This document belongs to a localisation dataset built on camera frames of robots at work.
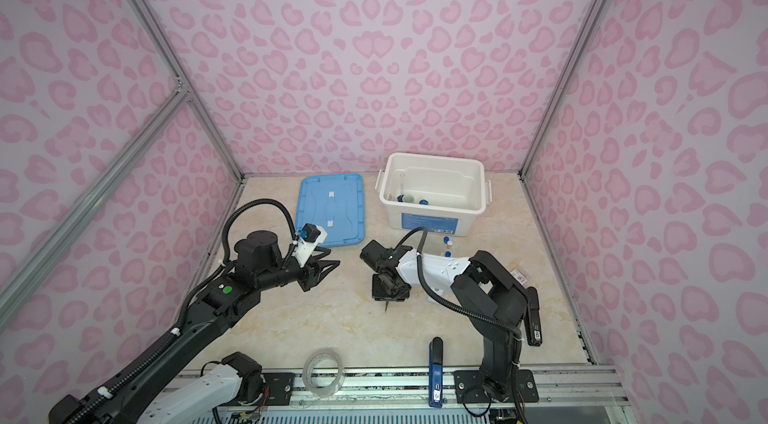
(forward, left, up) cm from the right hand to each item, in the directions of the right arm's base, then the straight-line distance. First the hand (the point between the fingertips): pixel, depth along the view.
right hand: (383, 295), depth 87 cm
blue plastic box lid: (+35, +20, 0) cm, 40 cm away
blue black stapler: (-20, -14, +3) cm, 25 cm away
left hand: (+2, +11, +21) cm, 24 cm away
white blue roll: (+34, -13, +1) cm, 36 cm away
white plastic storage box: (+39, -21, +1) cm, 44 cm away
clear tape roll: (-24, +15, +3) cm, 28 cm away
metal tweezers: (-2, -1, -1) cm, 3 cm away
